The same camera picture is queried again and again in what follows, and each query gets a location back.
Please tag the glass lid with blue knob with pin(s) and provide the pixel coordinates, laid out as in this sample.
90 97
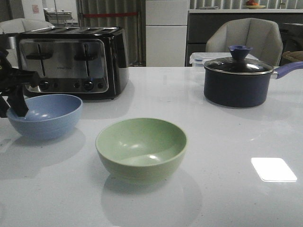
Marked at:
238 63

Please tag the dark blue saucepan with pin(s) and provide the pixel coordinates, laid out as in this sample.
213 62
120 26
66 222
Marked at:
242 90

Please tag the black chrome four-slot toaster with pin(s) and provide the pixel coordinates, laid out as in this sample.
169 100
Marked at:
88 62

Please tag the beige chair left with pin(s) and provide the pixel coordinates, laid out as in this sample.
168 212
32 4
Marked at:
8 31

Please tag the beige chair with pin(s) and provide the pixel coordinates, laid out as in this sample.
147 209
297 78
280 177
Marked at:
263 36
8 31

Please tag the green bowl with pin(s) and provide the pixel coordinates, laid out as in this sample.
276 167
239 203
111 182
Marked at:
141 150

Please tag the fruit plate on counter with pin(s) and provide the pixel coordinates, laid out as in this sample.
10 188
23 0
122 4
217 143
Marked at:
252 4

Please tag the dark counter cabinet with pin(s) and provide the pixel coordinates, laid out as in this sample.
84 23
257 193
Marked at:
203 23

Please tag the beige chair right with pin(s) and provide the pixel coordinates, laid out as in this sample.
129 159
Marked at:
263 36

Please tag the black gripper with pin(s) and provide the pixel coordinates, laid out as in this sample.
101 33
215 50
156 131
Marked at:
11 86

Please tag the white refrigerator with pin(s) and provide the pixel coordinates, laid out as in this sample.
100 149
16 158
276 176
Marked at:
166 32

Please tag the clear plastic storage container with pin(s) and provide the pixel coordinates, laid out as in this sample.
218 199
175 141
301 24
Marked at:
198 59

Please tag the blue bowl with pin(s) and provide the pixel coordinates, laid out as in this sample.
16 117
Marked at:
48 116

